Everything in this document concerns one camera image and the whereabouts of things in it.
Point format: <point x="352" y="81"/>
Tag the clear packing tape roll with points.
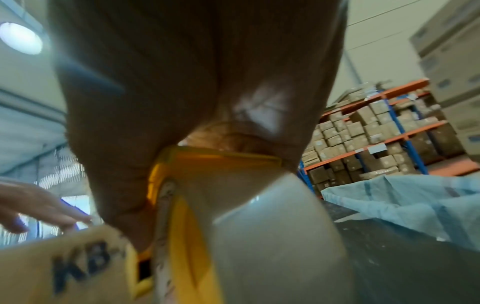
<point x="277" y="237"/>

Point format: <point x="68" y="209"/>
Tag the light blue plastic sheet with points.
<point x="412" y="204"/>

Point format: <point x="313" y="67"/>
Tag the stack of grey cartons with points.
<point x="453" y="74"/>

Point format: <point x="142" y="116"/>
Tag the person's left hand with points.
<point x="26" y="199"/>

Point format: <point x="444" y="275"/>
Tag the yellow tape dispenser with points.
<point x="187" y="225"/>

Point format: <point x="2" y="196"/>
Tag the brown cardboard boxes on rack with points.
<point x="360" y="130"/>

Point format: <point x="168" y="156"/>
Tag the beige printed cardboard box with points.
<point x="56" y="267"/>

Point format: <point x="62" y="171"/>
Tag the person's right hand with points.
<point x="157" y="89"/>

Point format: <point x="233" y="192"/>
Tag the round ceiling light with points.
<point x="18" y="38"/>

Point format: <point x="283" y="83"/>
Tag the orange and blue shelf rack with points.
<point x="407" y="142"/>

